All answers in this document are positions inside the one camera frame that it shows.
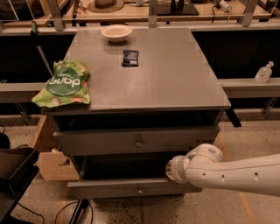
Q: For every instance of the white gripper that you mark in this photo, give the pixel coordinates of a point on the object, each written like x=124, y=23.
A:
x=174, y=170

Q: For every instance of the grey drawer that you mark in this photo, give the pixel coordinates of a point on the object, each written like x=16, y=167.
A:
x=126, y=175
x=125, y=141

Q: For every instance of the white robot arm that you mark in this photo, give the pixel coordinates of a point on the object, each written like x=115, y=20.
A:
x=203, y=167

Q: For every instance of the grey top drawer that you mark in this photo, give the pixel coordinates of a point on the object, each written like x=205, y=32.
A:
x=125, y=141

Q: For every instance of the grey drawer cabinet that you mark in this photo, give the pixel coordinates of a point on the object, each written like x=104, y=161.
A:
x=172, y=86

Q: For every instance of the dark blue snack packet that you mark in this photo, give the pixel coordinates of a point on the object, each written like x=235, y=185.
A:
x=130, y=58

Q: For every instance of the wooden box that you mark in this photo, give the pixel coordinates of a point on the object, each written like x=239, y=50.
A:
x=52, y=163

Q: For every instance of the clear soap dispenser bottle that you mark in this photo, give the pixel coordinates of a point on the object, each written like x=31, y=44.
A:
x=264, y=73

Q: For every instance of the green snack bag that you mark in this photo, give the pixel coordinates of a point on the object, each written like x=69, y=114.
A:
x=68, y=85

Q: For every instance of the white bowl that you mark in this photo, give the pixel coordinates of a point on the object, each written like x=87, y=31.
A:
x=116, y=33

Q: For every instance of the black tray stand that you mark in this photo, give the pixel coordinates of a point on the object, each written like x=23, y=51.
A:
x=17, y=170

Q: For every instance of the black monitor base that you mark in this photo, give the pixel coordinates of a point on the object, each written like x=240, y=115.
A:
x=176, y=8

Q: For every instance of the white power adapter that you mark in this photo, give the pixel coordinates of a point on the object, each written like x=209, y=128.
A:
x=225, y=6

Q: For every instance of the tan hat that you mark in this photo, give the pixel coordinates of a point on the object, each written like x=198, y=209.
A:
x=105, y=6

